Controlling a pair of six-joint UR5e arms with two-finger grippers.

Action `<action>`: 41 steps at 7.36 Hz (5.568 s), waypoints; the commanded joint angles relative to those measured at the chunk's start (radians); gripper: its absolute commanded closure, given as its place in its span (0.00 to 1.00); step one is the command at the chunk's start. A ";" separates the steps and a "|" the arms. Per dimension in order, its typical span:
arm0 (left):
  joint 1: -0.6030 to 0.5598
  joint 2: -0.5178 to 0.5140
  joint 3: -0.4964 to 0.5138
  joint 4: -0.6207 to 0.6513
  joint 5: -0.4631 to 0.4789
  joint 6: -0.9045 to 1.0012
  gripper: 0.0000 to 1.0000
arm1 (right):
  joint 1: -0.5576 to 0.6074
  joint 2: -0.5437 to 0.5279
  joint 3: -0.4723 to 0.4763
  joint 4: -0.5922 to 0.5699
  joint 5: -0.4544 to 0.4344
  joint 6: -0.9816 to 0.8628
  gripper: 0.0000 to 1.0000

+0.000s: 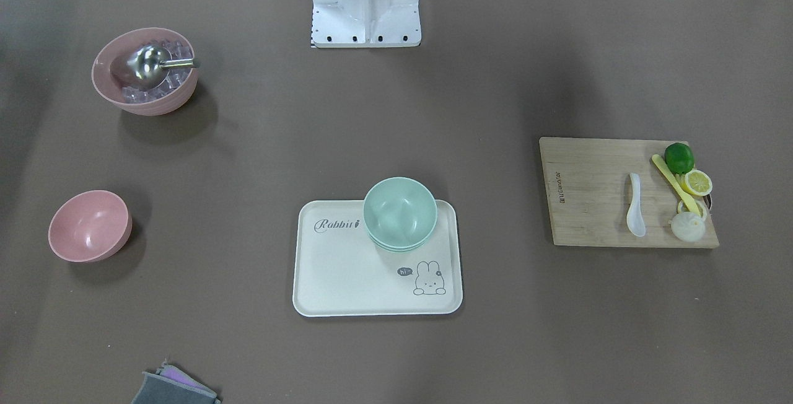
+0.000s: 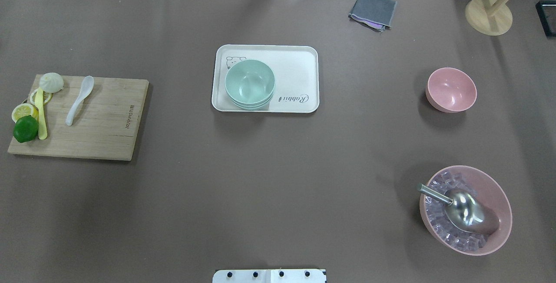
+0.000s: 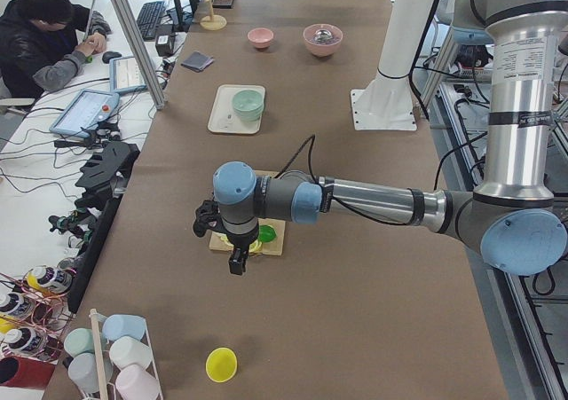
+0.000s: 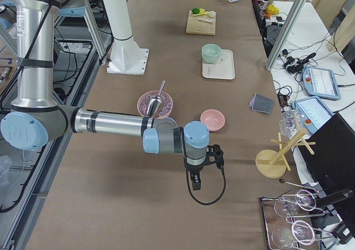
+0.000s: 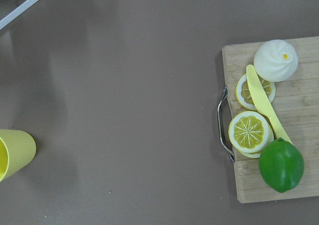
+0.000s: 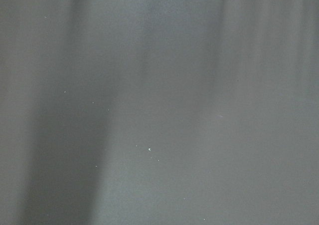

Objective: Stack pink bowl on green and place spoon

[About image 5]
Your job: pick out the lemon slice upper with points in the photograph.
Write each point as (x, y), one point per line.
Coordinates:
(243, 95)

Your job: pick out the lemon slice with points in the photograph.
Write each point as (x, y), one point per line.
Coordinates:
(250, 133)
(243, 95)

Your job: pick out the lemon slice lower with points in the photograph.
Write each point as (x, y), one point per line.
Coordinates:
(250, 133)

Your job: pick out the green lime toy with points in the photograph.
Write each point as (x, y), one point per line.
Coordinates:
(281, 165)

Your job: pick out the wooden cutting board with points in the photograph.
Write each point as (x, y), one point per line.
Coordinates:
(297, 106)

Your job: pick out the yellow plastic cup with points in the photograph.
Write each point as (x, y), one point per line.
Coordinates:
(17, 149)

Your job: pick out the white cup rack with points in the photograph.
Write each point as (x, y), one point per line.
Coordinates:
(22, 3)

